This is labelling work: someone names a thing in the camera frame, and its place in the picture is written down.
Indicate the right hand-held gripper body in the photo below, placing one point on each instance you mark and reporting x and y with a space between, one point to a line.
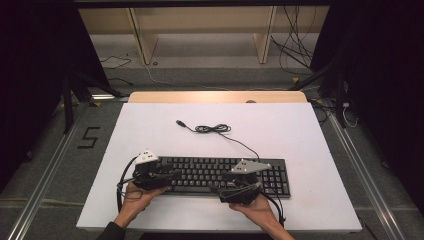
245 186

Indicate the dark curtain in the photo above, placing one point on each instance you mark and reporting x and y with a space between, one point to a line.
383 93
40 83

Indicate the black metal stand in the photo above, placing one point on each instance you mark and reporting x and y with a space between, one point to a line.
76 90
333 80

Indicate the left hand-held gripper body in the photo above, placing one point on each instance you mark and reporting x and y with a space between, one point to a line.
146 171

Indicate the light wooden table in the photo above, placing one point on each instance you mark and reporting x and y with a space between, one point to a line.
216 97

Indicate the light wooden shelf unit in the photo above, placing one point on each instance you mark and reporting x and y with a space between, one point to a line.
200 30

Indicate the person's left hand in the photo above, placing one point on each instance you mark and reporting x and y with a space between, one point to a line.
140 200

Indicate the black computer keyboard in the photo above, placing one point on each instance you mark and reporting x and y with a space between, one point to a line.
206 173

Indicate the aluminium floor rail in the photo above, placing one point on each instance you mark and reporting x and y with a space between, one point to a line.
363 166
43 185

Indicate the white table cover board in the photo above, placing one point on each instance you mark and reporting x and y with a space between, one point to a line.
266 133

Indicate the person's right hand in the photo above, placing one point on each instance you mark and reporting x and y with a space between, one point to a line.
258 210

